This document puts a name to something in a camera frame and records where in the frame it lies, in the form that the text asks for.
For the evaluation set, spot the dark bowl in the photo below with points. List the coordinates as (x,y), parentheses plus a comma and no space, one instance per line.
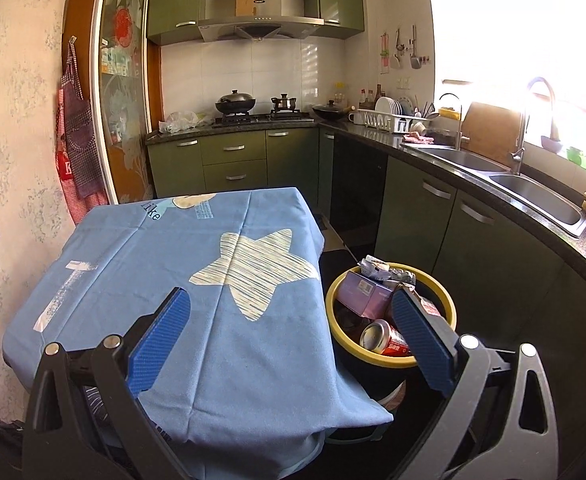
(552,145)

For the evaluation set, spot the purple checked apron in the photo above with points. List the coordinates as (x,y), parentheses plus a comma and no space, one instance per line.
(83,135)

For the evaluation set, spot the white red milk carton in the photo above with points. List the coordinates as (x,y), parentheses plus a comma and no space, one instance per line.
(430,305)

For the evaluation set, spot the yellow oil bottle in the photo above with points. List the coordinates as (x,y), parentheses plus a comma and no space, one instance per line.
(340,95)

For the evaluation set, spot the tall dark sauce bottle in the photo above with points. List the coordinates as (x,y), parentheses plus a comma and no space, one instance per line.
(378,97)

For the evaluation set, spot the green plastic item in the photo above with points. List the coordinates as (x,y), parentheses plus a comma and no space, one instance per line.
(580,159)

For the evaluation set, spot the hanging spatula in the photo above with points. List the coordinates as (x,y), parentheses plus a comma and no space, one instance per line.
(416,60)

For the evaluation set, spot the red checked apron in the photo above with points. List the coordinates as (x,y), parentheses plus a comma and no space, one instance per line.
(68,170)

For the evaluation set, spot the white dish rack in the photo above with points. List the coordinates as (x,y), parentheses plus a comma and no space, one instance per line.
(388,122)

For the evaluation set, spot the silver snack wrapper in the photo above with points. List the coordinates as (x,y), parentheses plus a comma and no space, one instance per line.
(378,267)

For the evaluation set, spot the black frying wok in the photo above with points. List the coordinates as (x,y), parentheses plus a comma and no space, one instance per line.
(330,112)

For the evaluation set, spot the white mug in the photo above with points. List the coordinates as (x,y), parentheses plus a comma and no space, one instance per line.
(355,118)

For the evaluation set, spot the tall steel faucet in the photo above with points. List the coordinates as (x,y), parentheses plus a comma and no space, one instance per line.
(519,150)

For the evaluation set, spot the green base cabinets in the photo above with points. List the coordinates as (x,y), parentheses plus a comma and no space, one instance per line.
(233,147)

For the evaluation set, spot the pink cloth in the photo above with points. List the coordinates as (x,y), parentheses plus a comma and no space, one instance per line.
(418,137)

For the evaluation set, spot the yellow rim trash bin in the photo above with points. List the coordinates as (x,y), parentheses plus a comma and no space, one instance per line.
(373,357)

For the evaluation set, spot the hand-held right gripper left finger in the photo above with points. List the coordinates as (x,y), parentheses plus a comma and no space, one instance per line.
(158,345)

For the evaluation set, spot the gas stove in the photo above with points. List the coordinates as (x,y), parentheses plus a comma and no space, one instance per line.
(263,118)

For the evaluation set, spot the black stone countertop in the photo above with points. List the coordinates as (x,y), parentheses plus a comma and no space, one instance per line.
(533,232)

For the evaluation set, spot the glass sliding door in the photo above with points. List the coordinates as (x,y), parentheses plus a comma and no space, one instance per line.
(123,100)

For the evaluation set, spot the steel double sink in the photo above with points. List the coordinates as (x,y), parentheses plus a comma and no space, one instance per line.
(538,195)

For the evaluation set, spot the small dark faucet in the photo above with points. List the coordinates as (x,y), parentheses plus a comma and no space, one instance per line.
(458,130)

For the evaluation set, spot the wooden cutting board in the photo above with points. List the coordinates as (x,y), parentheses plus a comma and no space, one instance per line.
(490,132)

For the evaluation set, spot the white plates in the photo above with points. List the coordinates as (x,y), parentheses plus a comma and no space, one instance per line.
(387,106)

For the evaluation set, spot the yellow container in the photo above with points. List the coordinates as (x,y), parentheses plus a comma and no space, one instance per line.
(449,114)

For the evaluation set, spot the blue star print tablecloth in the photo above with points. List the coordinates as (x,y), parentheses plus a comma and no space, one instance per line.
(223,385)

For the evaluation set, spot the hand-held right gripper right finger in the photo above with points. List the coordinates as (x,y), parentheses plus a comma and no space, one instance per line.
(423,345)

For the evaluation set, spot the red cola can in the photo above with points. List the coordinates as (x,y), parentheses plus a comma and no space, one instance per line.
(383,337)

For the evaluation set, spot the pink green hanging strip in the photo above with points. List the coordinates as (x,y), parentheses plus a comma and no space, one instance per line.
(385,55)

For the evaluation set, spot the crumpled plastic bag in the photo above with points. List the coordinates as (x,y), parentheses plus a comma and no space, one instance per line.
(183,122)

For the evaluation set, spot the small sauce bottle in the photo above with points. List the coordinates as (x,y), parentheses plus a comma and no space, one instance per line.
(363,100)

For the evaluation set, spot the steel range hood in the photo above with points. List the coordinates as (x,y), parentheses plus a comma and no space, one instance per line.
(258,25)

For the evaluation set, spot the purple cardboard box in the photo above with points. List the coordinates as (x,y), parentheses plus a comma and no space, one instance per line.
(363,292)

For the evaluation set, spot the hanging ladle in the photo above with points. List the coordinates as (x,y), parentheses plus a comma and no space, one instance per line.
(397,60)

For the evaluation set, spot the black wok with lid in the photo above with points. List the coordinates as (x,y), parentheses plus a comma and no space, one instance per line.
(235,104)

